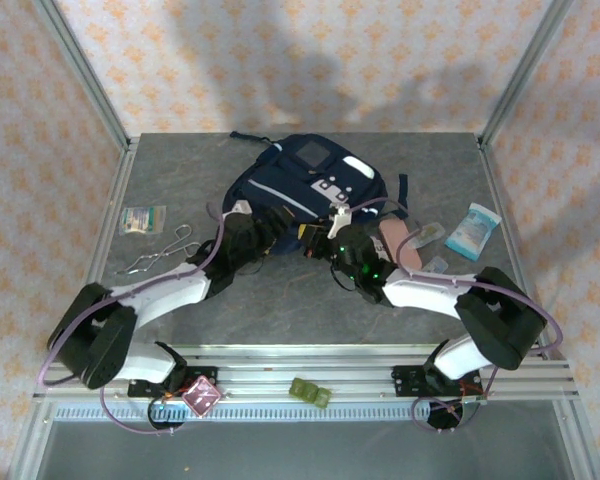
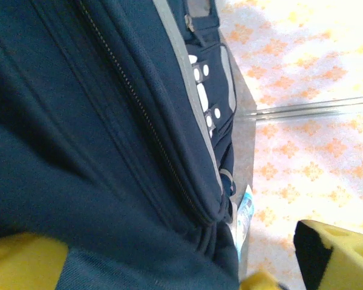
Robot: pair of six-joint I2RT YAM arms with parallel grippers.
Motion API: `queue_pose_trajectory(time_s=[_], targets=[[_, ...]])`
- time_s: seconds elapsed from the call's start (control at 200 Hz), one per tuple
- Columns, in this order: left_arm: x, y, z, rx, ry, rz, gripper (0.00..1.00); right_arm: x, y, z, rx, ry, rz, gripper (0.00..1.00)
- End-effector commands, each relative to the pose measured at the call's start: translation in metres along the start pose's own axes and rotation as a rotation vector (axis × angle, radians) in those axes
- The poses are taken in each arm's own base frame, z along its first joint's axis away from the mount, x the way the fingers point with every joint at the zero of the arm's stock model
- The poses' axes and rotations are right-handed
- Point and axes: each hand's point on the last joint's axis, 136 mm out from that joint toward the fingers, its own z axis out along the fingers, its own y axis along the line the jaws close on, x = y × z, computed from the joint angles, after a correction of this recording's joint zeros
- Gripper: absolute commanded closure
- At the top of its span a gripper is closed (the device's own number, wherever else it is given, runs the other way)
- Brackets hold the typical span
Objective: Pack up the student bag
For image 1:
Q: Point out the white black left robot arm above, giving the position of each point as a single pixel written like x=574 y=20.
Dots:
x=165 y=295

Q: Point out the pink case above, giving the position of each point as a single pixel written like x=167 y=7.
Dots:
x=399 y=240

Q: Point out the green white snack packet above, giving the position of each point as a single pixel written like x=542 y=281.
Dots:
x=142 y=220

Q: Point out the metal tongs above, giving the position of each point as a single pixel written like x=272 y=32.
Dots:
x=152 y=257

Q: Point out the navy blue backpack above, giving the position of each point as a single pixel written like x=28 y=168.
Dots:
x=300 y=180

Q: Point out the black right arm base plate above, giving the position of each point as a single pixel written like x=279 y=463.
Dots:
x=405 y=380

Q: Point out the aluminium side rail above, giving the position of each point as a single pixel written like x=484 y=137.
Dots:
x=494 y=175
x=120 y=175

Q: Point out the wide aluminium frame rail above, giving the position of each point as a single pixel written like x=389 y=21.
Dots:
x=330 y=367

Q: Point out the green block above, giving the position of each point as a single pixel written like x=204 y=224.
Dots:
x=310 y=391

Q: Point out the blue white tissue pack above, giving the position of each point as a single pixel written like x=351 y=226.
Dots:
x=472 y=232

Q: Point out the clear packet with green content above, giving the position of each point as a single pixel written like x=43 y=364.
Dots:
x=425 y=235

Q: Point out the pink square tag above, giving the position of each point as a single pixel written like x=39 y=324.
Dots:
x=202 y=395

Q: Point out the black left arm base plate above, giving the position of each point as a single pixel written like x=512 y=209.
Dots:
x=202 y=372

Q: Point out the aluminium frame post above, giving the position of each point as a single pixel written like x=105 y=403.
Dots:
x=524 y=70
x=85 y=70

